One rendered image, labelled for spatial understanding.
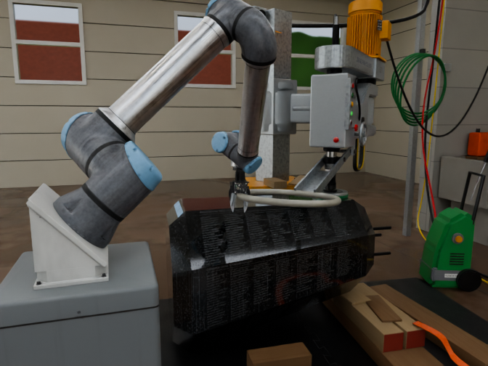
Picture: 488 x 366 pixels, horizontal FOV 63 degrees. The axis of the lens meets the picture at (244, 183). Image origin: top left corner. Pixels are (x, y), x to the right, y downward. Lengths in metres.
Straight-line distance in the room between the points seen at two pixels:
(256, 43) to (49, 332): 0.98
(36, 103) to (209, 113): 3.22
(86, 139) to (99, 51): 7.07
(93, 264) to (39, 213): 0.19
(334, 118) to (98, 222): 1.58
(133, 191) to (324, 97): 1.50
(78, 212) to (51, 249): 0.11
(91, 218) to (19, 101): 7.29
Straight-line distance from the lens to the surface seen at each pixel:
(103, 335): 1.13
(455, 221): 3.34
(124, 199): 1.15
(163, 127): 8.24
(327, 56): 2.37
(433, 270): 3.38
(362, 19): 3.08
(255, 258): 2.00
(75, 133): 1.28
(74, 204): 1.17
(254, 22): 1.31
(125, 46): 8.30
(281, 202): 1.65
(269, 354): 2.12
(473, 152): 5.03
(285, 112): 3.00
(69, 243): 1.11
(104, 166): 1.17
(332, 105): 2.37
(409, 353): 2.33
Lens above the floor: 1.28
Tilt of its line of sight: 9 degrees down
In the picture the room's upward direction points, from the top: straight up
